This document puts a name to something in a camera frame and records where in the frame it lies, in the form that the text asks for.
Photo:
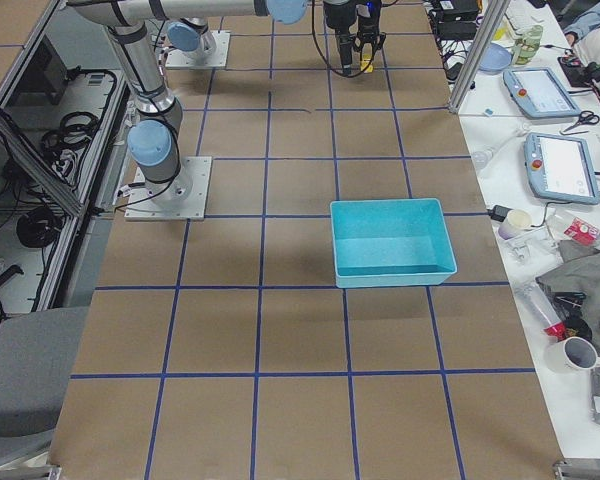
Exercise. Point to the black handled scissors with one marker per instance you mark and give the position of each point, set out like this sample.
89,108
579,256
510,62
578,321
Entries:
586,117

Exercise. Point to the upper teach pendant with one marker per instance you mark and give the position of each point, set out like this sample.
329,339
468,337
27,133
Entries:
539,94

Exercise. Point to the grey chair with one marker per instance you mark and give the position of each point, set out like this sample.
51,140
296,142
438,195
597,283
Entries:
37,354

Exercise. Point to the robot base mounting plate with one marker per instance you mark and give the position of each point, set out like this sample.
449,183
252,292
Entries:
185,199

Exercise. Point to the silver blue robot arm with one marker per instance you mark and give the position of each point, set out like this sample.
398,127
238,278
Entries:
356,24

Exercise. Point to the cream purple cup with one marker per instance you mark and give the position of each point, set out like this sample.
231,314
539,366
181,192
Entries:
515,223

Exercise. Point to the green glass jar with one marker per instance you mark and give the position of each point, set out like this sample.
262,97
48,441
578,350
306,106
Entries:
527,45

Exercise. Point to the turquoise plastic bin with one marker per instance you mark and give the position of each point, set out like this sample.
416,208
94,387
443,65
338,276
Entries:
390,243

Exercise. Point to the yellow beetle toy car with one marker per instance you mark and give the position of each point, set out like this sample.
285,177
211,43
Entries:
366,64

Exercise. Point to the white mug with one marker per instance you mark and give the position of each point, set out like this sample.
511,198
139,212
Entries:
571,355

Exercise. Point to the light blue bowl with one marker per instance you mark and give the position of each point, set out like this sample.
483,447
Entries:
495,59

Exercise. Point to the grey cloth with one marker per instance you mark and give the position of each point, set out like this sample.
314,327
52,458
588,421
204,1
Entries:
579,272

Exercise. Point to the clear plastic bottle red label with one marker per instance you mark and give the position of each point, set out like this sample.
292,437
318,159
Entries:
574,228

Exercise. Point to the aluminium frame post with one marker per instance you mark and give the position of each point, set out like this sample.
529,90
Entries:
491,20

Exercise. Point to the lower teach pendant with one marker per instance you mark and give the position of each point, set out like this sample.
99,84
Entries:
560,168

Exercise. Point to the teach pendant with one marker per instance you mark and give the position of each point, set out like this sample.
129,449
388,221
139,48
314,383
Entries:
539,94
560,168

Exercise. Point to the clear tube red cap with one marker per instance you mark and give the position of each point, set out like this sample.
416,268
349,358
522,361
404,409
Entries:
541,309

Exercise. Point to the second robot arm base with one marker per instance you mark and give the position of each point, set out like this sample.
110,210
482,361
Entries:
192,45

